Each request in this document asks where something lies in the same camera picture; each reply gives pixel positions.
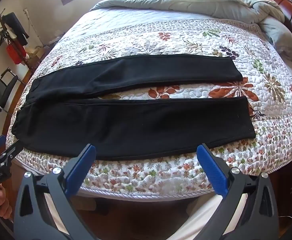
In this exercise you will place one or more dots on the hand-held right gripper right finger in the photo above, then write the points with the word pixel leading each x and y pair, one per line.
pixel 210 171

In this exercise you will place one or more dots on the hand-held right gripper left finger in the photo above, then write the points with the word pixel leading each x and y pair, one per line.
pixel 82 166

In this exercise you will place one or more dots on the black pants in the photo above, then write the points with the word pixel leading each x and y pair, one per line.
pixel 136 122

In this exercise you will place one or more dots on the person's left hand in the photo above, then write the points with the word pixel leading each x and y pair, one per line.
pixel 4 205

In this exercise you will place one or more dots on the black chair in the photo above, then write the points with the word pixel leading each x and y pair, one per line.
pixel 0 87

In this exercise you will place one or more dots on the red bag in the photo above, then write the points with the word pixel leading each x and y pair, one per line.
pixel 15 53

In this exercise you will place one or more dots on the cardboard box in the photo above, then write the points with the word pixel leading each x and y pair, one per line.
pixel 36 55

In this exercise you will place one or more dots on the wooden coat rack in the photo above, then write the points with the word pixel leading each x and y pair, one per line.
pixel 1 33

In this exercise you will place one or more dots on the black hanging garment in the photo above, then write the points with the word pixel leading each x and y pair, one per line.
pixel 16 25

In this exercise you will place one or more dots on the floral quilted bedspread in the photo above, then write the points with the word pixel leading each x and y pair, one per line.
pixel 160 42

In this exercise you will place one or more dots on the light grey comforter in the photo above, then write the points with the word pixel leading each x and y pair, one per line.
pixel 210 5

